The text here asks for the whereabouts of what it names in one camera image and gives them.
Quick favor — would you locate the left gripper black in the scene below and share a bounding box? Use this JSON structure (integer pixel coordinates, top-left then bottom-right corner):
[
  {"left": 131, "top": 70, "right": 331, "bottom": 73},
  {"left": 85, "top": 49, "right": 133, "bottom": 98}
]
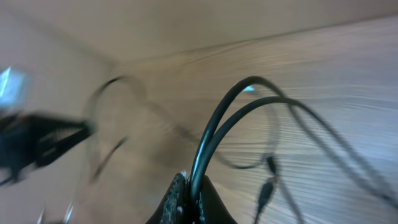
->
[{"left": 1, "top": 114, "right": 93, "bottom": 185}]

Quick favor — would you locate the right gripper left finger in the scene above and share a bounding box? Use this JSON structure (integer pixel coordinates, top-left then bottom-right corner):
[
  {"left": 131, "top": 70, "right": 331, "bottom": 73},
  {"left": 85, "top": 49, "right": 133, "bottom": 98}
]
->
[{"left": 146, "top": 170, "right": 188, "bottom": 224}]

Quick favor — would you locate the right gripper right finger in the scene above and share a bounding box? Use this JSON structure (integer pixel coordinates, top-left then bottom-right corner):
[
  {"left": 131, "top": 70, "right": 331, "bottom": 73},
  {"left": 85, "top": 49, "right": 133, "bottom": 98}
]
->
[{"left": 198, "top": 175, "right": 237, "bottom": 224}]

